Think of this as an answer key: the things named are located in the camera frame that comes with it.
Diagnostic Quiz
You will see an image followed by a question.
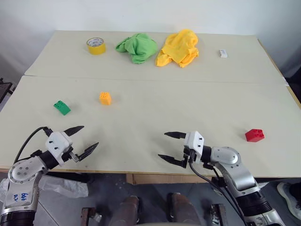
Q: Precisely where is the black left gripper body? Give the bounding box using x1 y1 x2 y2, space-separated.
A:
63 145 80 163

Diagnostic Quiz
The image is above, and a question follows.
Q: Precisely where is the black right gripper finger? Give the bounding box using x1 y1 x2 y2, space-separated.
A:
164 131 188 140
158 154 185 168

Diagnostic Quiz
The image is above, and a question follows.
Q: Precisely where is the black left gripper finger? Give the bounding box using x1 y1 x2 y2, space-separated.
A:
77 142 99 162
62 126 85 138

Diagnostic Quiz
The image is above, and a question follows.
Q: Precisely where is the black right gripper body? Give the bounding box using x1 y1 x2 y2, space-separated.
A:
182 145 196 169

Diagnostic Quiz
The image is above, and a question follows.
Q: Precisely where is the green toy brick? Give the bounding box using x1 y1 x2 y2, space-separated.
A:
53 100 71 116

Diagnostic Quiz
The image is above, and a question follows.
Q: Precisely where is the white plastic bag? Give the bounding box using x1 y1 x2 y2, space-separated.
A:
0 175 89 205

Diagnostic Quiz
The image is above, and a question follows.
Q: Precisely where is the orange toy brick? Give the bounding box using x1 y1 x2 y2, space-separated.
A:
99 91 112 105

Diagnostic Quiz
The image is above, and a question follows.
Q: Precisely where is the dark rounded robot leg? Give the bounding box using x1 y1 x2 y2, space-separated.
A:
167 193 200 224
112 195 143 226

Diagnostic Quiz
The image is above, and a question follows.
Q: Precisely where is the red toy brick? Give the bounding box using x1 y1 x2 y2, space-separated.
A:
245 128 265 143

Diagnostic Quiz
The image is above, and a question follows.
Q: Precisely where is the yellow crumpled cloth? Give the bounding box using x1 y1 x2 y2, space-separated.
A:
155 29 200 68

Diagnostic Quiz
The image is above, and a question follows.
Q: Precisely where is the yellow tape roll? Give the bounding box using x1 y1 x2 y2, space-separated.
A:
86 37 106 56

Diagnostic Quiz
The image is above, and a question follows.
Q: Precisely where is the green crumpled cloth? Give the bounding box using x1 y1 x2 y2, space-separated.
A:
115 33 158 65

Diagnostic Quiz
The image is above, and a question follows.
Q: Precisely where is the white sneaker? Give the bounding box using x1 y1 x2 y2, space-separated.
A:
277 181 301 221

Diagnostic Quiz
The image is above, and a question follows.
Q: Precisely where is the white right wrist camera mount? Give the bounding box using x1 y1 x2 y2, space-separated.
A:
183 131 206 163

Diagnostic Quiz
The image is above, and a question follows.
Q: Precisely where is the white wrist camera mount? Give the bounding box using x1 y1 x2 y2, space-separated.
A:
183 131 206 163
44 131 73 166

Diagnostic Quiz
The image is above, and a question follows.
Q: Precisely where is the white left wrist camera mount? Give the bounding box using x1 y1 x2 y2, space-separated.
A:
44 131 73 166

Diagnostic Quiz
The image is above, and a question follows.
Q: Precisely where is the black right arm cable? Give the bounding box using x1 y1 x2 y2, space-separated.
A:
189 160 247 226

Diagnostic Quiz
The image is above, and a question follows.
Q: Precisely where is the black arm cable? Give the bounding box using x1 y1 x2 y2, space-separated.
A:
13 127 52 165
189 160 247 226

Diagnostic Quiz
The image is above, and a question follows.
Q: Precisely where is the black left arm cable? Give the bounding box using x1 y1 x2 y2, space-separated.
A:
13 127 52 165

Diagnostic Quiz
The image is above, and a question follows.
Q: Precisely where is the black metal frame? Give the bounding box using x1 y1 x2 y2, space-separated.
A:
0 77 14 104

